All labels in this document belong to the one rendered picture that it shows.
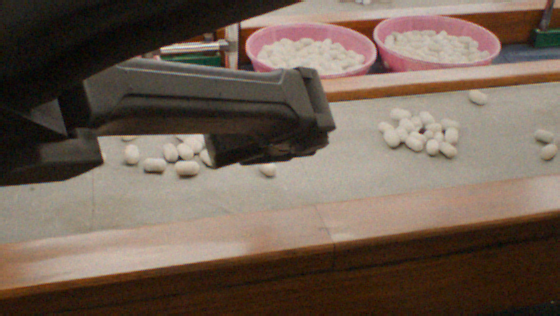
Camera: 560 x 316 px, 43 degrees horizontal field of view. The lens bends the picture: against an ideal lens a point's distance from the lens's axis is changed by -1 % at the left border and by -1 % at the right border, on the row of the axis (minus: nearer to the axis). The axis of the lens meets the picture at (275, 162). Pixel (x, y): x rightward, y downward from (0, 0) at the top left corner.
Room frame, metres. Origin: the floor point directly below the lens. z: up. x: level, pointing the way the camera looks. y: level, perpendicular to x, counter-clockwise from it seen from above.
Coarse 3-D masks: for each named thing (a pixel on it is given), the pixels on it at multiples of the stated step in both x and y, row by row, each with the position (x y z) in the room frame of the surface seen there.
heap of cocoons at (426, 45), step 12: (396, 36) 1.49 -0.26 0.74; (408, 36) 1.49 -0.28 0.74; (420, 36) 1.49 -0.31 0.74; (432, 36) 1.51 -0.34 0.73; (444, 36) 1.50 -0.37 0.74; (396, 48) 1.42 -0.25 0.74; (408, 48) 1.42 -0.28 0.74; (420, 48) 1.42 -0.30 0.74; (432, 48) 1.43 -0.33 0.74; (444, 48) 1.42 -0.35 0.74; (456, 48) 1.43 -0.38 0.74; (468, 48) 1.47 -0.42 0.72; (432, 60) 1.36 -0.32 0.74; (444, 60) 1.36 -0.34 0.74; (456, 60) 1.37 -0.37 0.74; (468, 60) 1.38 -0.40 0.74
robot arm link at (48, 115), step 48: (0, 0) 0.31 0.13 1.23; (48, 0) 0.31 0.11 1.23; (96, 0) 0.31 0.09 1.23; (144, 0) 0.31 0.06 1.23; (192, 0) 0.32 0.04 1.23; (240, 0) 0.33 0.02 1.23; (288, 0) 0.35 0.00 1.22; (0, 48) 0.30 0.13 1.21; (48, 48) 0.30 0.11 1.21; (96, 48) 0.31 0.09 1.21; (144, 48) 0.33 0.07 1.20; (0, 96) 0.30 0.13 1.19; (48, 96) 0.32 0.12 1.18; (0, 144) 0.33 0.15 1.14
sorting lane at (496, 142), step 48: (432, 96) 1.20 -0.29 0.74; (528, 96) 1.22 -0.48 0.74; (144, 144) 0.98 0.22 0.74; (336, 144) 1.01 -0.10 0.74; (384, 144) 1.01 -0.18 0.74; (480, 144) 1.03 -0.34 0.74; (528, 144) 1.03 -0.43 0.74; (0, 192) 0.83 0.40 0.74; (48, 192) 0.84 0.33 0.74; (96, 192) 0.84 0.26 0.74; (144, 192) 0.85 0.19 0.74; (192, 192) 0.85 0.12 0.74; (240, 192) 0.86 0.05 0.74; (288, 192) 0.86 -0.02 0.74; (336, 192) 0.87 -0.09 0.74; (384, 192) 0.87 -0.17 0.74; (0, 240) 0.72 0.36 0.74
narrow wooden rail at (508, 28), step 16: (544, 0) 1.70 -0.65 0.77; (272, 16) 1.51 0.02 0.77; (288, 16) 1.51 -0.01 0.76; (304, 16) 1.52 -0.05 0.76; (320, 16) 1.52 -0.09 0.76; (336, 16) 1.53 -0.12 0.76; (352, 16) 1.53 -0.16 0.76; (368, 16) 1.54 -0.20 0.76; (384, 16) 1.54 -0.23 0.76; (448, 16) 1.57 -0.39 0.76; (464, 16) 1.58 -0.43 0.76; (480, 16) 1.60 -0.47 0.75; (496, 16) 1.61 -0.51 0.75; (512, 16) 1.62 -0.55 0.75; (528, 16) 1.63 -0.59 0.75; (224, 32) 1.43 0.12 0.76; (368, 32) 1.52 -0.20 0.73; (496, 32) 1.61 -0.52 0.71; (512, 32) 1.62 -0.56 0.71; (528, 32) 1.63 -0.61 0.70; (224, 64) 1.43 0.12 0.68
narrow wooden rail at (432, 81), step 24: (408, 72) 1.25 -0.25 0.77; (432, 72) 1.25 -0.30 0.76; (456, 72) 1.26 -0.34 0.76; (480, 72) 1.26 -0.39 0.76; (504, 72) 1.27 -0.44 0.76; (528, 72) 1.27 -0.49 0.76; (552, 72) 1.28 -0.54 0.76; (336, 96) 1.16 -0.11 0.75; (360, 96) 1.17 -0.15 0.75; (384, 96) 1.18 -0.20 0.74
